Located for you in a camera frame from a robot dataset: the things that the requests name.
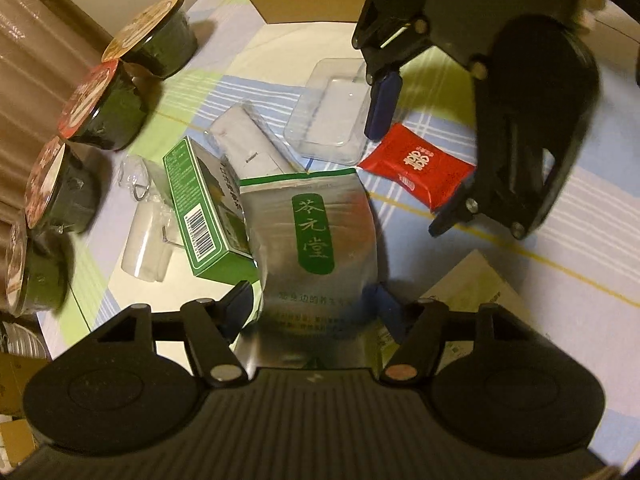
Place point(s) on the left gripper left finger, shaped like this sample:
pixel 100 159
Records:
pixel 211 327

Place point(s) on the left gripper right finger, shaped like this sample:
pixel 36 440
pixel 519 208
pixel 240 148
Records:
pixel 417 329

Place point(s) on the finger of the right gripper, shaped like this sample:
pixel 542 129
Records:
pixel 385 94
pixel 463 206

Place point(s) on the red snack packet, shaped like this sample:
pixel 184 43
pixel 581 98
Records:
pixel 421 168

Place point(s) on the silver green leaf tea bag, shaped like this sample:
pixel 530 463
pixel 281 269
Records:
pixel 314 241

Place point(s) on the clear plastic tray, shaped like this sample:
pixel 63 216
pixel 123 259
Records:
pixel 328 119

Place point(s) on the flat white box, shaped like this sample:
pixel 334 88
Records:
pixel 472 282

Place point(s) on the clear plastic wrapped white item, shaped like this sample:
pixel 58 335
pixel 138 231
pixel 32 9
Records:
pixel 153 235

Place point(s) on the green small box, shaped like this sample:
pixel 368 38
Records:
pixel 210 217

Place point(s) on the checkered tablecloth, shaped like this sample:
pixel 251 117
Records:
pixel 578 274

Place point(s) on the white cylinder in plastic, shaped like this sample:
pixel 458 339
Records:
pixel 248 144

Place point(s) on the dark-lid noodle bowl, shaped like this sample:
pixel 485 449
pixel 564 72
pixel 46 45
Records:
pixel 36 276

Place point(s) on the red-lid noodle bowl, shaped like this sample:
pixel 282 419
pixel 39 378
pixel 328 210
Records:
pixel 61 193
pixel 106 110

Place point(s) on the orange-lid noodle bowl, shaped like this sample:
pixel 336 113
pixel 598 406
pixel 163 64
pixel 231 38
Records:
pixel 159 38

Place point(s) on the beige curtain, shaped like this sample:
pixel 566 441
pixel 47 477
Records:
pixel 47 47

